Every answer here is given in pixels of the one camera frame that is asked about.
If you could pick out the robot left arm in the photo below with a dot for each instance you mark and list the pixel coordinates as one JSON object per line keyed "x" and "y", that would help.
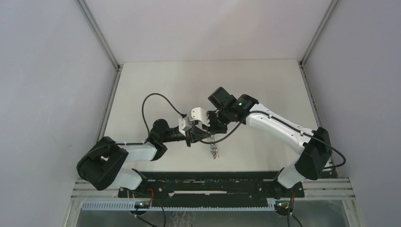
{"x": 102, "y": 166}

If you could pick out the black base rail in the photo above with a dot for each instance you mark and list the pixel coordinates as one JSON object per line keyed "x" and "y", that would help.
{"x": 250, "y": 189}

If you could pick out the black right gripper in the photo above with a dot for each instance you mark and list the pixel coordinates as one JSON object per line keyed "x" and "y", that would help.
{"x": 212, "y": 129}

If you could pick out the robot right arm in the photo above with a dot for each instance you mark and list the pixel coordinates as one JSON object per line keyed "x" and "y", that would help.
{"x": 312, "y": 146}

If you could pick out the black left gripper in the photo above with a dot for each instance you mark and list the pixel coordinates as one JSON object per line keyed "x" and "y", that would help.
{"x": 196, "y": 134}

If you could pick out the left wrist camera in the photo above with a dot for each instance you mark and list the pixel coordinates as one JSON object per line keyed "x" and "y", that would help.
{"x": 184, "y": 124}

